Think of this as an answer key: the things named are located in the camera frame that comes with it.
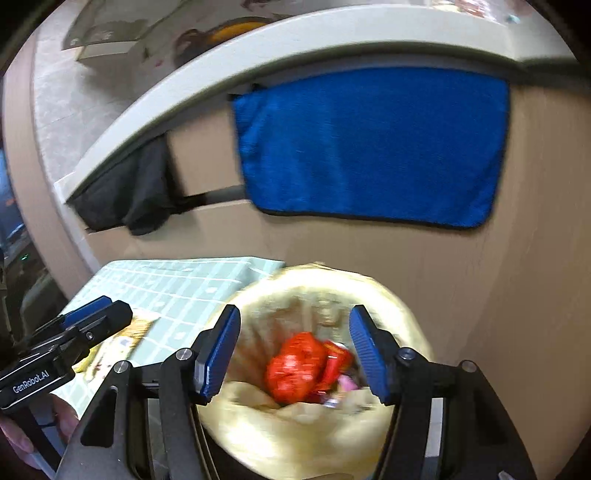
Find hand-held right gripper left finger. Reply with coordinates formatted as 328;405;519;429
55;305;243;480

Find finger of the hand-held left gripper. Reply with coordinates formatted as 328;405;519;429
28;295;114;344
51;300;134;366

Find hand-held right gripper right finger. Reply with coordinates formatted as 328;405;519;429
348;305;539;480

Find yellow printed packet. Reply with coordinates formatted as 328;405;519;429
74;318;154;376

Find red packet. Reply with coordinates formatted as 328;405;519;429
318;342;357;393

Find pink heart-shaped package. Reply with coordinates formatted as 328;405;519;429
323;376;360;408

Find red wrapper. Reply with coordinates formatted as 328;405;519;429
265;332;331;403

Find person's left hand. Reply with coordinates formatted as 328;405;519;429
0;392;80;468

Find green checked tablecloth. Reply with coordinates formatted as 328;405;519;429
60;258;287;418

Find black cloth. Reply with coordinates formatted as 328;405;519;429
69;137;186;237

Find dark screen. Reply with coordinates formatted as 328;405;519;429
0;152;29;261

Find blue towel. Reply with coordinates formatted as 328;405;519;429
230;68;511;230

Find wooden kitchen cabinet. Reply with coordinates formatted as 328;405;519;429
2;69;591;370

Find glass range hood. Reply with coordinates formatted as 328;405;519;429
62;0;185;62

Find black wok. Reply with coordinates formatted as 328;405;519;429
173;18;278;66

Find grey kitchen countertop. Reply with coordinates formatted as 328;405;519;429
54;4;578;204

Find red packets on countertop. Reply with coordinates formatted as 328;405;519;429
455;0;498;18

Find grey drawer handle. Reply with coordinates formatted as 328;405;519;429
185;185;245;207

